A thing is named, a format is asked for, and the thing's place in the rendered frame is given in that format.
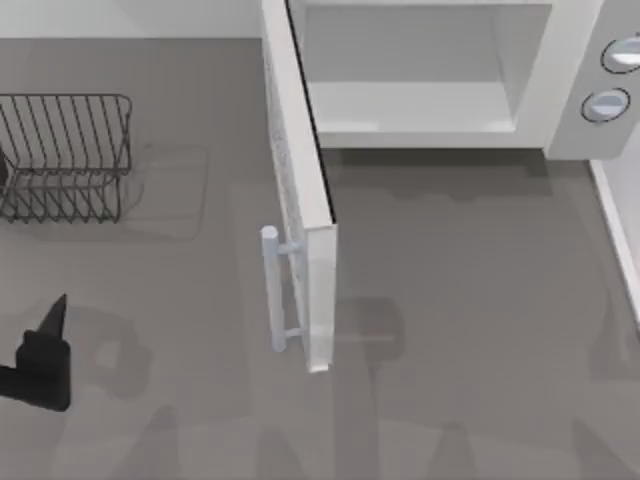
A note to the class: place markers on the grey round microwave knob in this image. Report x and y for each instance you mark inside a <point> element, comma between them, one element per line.
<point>622,54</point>
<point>605,105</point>

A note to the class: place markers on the pale microwave oven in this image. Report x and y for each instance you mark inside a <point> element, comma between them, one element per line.
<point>560,100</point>

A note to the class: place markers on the white microwave door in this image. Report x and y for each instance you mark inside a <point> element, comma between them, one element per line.
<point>320,300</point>

